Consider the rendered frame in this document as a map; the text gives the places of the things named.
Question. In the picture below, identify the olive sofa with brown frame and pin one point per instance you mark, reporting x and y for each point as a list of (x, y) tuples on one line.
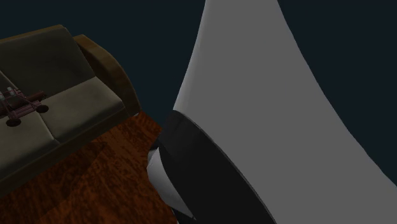
[(71, 102)]

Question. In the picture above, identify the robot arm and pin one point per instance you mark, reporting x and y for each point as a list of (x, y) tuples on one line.
[(263, 118)]

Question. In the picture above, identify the dark red toy vehicle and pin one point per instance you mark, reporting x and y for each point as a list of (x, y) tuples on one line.
[(21, 104)]

